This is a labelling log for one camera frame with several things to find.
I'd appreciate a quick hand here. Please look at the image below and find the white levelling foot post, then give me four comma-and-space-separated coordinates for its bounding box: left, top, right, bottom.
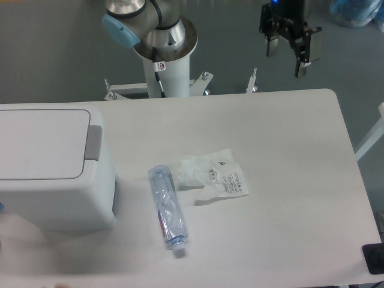
245, 67, 258, 94

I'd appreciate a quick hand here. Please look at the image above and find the white trash can lid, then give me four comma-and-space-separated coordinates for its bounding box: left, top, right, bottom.
1, 109, 103, 180

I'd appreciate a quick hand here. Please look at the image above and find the black device at table edge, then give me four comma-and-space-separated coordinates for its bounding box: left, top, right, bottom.
362, 243, 383, 275

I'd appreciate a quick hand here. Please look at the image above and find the crumpled white plastic wrapper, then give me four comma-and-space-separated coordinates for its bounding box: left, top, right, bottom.
178, 148, 249, 205

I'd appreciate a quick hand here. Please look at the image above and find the white table leg frame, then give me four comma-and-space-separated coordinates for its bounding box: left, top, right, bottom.
355, 103, 383, 161

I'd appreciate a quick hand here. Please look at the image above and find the white trash can body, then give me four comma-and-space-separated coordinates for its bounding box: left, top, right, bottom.
1, 103, 116, 231

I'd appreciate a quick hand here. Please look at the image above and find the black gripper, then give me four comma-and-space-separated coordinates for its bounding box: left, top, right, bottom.
259, 0, 322, 77

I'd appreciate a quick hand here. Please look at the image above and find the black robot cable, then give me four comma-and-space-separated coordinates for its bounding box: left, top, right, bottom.
151, 47, 167, 98

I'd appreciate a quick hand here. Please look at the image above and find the blue plastic bag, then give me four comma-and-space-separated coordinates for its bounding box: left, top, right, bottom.
329, 1, 383, 32

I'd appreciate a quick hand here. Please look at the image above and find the crushed clear plastic bottle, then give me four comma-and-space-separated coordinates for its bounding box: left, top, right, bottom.
148, 165, 188, 253

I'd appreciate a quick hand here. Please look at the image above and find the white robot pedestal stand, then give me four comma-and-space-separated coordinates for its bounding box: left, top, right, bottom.
104, 48, 214, 101

